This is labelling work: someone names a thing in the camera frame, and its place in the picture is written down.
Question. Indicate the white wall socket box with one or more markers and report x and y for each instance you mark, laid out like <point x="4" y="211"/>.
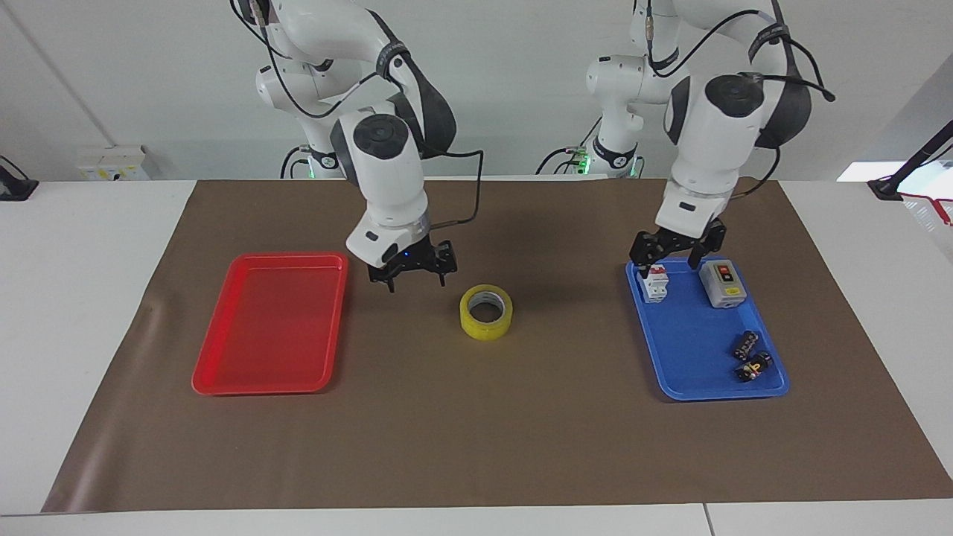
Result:
<point x="112" y="162"/>

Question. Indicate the white circuit breaker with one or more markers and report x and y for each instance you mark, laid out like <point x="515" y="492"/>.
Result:
<point x="656" y="284"/>

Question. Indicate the blue plastic tray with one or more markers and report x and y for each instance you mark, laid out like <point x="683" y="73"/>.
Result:
<point x="700" y="342"/>

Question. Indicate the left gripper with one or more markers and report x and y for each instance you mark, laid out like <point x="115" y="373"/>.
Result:
<point x="679" y="242"/>

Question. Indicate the small black battery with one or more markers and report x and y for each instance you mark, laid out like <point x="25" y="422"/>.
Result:
<point x="755" y="367"/>
<point x="746" y="346"/>

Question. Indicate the black stand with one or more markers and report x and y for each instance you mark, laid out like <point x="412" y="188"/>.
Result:
<point x="912" y="164"/>
<point x="15" y="186"/>

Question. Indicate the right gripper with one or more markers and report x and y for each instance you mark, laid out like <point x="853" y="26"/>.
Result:
<point x="408" y="260"/>

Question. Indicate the red plastic tray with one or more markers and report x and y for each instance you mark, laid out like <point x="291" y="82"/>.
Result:
<point x="272" y="327"/>

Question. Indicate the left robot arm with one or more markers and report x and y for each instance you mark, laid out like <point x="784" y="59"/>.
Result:
<point x="707" y="149"/>

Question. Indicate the grey switch box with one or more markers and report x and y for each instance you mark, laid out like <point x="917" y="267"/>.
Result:
<point x="724" y="284"/>

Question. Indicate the yellow tape roll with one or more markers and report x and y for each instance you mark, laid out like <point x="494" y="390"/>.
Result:
<point x="486" y="313"/>

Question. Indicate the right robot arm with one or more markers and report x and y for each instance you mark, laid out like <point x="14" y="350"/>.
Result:
<point x="387" y="186"/>

